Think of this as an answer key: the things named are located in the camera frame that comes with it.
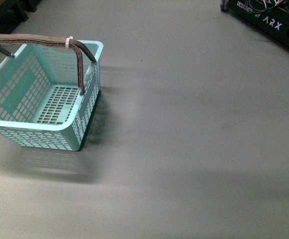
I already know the dark furniture top left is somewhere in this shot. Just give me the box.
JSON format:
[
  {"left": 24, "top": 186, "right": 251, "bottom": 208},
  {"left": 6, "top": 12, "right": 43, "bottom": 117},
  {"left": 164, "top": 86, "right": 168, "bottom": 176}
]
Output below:
[{"left": 0, "top": 0, "right": 40, "bottom": 34}]

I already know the white zip tie right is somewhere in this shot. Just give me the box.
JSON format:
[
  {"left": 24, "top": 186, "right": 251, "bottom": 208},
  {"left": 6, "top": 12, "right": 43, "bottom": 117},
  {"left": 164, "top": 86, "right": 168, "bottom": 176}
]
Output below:
[{"left": 65, "top": 36, "right": 73, "bottom": 49}]

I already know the light blue plastic basket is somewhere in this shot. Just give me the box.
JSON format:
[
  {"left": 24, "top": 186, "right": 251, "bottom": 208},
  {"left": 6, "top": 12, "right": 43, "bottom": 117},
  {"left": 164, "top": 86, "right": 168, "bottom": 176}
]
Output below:
[{"left": 0, "top": 44, "right": 100, "bottom": 151}]

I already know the brown basket handle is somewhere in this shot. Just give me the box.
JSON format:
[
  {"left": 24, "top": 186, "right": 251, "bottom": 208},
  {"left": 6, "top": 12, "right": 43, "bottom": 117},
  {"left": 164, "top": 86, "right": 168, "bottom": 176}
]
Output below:
[{"left": 0, "top": 34, "right": 97, "bottom": 95}]

